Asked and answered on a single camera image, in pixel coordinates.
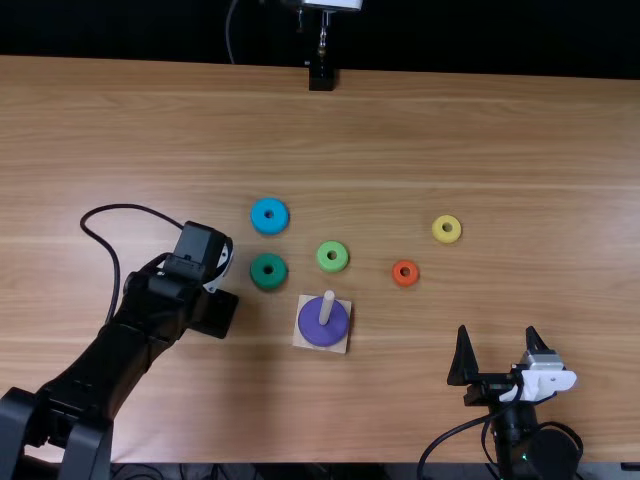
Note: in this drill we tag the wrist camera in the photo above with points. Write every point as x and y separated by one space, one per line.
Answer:
224 264
547 380

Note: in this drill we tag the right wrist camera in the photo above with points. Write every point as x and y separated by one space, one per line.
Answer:
547 380

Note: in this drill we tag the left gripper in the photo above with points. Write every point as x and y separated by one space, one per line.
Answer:
197 245

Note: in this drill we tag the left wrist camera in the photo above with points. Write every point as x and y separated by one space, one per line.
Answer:
224 264

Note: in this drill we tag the black clamp stand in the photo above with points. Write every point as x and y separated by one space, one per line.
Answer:
322 77

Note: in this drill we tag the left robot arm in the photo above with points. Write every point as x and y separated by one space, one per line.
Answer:
100 360

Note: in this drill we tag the wooden peg base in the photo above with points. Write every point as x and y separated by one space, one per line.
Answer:
327 305

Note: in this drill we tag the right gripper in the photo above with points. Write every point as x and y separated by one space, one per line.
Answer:
487 385

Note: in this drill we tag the white mounted device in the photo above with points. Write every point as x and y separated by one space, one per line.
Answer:
325 4

